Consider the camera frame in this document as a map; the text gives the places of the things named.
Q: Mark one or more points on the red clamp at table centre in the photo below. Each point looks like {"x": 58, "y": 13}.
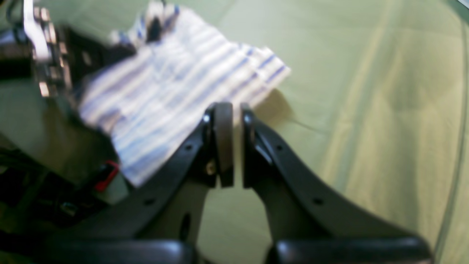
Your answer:
{"x": 106, "y": 175}

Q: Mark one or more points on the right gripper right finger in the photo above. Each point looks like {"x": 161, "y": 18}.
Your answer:
{"x": 309, "y": 222}

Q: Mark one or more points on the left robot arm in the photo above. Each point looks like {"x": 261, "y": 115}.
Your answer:
{"x": 16, "y": 58}

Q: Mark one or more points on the blue white striped t-shirt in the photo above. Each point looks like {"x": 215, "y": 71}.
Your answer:
{"x": 150, "y": 102}

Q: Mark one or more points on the green table cloth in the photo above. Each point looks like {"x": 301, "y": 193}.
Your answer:
{"x": 376, "y": 105}

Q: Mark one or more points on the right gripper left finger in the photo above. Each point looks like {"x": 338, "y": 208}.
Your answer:
{"x": 159, "y": 222}

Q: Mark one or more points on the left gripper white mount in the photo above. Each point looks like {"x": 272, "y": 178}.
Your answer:
{"x": 62, "y": 58}

